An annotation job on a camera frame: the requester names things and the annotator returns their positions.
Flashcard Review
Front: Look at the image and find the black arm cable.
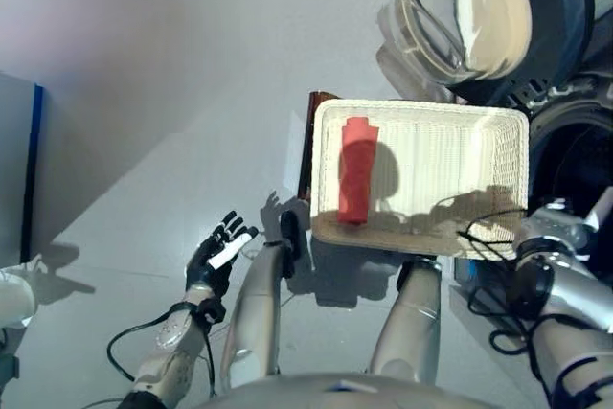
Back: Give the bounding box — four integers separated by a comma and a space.
107, 303, 216, 398
457, 195, 576, 372

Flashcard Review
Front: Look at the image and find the silver robot right leg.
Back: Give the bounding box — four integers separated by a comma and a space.
371, 258, 444, 386

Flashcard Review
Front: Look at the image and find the white wicker basket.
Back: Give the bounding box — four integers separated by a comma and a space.
309, 98, 531, 257

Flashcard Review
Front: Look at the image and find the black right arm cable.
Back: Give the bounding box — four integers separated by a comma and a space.
457, 195, 576, 372

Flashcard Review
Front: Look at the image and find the white cylindrical device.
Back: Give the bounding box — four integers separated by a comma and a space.
0, 258, 49, 331

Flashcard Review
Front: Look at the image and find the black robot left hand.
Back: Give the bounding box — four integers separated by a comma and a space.
185, 210, 260, 295

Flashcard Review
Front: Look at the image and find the dark brown stool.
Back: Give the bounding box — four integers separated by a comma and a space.
296, 90, 341, 202

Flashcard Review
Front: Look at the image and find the grey washing machine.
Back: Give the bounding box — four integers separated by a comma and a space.
454, 71, 613, 285

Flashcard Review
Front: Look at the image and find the round glass washing machine door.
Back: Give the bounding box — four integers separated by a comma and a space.
375, 0, 598, 103

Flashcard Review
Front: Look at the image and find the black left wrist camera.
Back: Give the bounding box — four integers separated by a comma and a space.
193, 298, 227, 327

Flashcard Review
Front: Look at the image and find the red cloth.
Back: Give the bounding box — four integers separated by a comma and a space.
337, 115, 379, 227

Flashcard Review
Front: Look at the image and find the grey robot torso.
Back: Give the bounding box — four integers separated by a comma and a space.
191, 373, 509, 409

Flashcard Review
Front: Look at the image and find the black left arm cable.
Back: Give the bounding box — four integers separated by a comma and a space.
107, 303, 216, 398

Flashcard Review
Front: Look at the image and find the grey cabinet with dark edge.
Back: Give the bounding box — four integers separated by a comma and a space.
0, 72, 45, 266

